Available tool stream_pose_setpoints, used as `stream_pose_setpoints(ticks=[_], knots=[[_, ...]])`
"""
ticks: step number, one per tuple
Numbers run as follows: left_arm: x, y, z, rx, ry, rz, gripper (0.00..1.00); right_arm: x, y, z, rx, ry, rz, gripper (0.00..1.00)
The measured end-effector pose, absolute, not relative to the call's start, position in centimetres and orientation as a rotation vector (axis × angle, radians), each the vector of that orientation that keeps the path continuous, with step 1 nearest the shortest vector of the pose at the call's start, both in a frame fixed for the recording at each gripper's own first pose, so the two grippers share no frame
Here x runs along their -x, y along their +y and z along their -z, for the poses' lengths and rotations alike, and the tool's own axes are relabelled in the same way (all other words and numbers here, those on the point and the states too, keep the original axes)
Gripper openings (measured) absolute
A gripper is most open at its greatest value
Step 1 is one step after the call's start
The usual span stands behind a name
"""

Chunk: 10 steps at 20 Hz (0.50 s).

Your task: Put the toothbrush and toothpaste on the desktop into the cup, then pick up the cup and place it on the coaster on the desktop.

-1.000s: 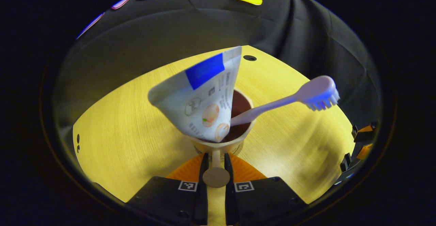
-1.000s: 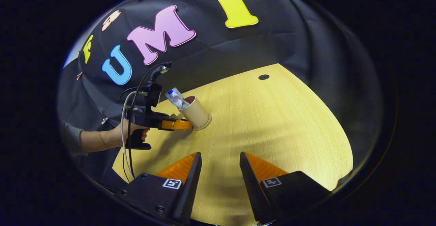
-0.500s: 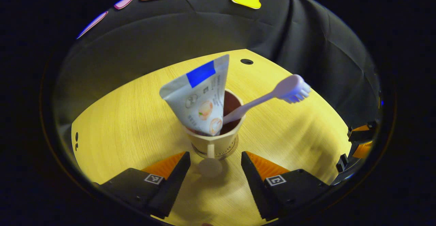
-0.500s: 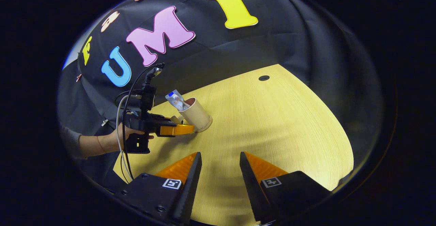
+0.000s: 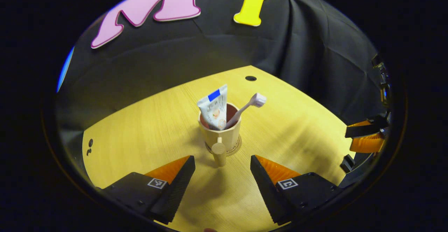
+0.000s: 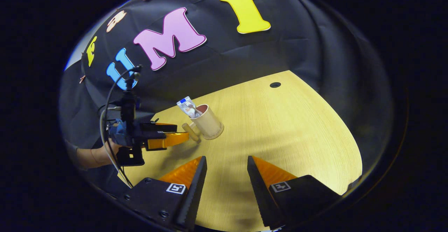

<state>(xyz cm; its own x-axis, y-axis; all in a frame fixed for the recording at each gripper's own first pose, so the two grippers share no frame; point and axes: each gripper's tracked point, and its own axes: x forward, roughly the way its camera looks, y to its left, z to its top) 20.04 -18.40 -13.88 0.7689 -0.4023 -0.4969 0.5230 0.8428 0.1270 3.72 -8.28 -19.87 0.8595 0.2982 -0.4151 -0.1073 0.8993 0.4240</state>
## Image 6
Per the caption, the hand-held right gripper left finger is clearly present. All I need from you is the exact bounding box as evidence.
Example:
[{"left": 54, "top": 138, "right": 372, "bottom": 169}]
[{"left": 122, "top": 156, "right": 208, "bottom": 231}]

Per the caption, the black cable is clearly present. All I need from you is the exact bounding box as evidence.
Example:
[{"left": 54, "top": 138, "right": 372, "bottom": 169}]
[{"left": 99, "top": 66, "right": 142, "bottom": 189}]

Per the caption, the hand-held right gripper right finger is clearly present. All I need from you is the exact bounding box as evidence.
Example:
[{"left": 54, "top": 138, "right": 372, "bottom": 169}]
[{"left": 247, "top": 155, "right": 342, "bottom": 230}]

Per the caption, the wooden desktop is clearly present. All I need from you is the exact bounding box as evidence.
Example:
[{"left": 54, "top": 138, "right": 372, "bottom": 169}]
[{"left": 117, "top": 70, "right": 363, "bottom": 232}]

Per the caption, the round brown coaster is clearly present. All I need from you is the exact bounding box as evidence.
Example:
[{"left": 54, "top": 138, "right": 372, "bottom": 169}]
[{"left": 200, "top": 123, "right": 225, "bottom": 141}]

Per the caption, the white toothpaste tube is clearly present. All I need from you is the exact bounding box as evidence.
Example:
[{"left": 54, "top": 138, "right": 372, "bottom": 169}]
[{"left": 177, "top": 96, "right": 203, "bottom": 118}]

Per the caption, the beige cup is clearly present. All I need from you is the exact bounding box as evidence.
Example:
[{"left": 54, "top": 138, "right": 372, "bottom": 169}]
[{"left": 181, "top": 104, "right": 224, "bottom": 142}]

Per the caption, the black backdrop cloth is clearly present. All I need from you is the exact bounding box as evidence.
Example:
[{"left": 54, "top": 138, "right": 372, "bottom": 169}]
[{"left": 59, "top": 0, "right": 394, "bottom": 190}]

